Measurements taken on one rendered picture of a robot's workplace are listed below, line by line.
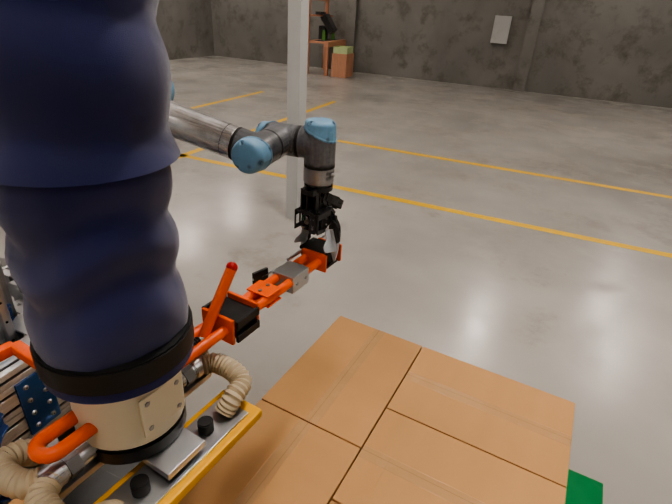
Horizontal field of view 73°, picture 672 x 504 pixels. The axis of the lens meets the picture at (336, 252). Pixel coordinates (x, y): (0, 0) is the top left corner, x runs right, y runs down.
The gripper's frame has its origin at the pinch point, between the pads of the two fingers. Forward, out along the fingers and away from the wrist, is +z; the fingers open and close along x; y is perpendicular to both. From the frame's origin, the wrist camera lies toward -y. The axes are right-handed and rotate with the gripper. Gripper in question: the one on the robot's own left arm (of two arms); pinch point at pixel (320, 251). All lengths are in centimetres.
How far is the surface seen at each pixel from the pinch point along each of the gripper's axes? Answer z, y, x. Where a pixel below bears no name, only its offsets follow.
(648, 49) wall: -13, -1420, 76
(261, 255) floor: 120, -157, -153
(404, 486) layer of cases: 66, 4, 36
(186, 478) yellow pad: 11, 62, 15
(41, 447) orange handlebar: -1, 75, 2
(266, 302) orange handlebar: -0.2, 27.5, 3.9
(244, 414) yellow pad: 10.5, 46.7, 14.1
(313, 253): -1.8, 4.7, 1.0
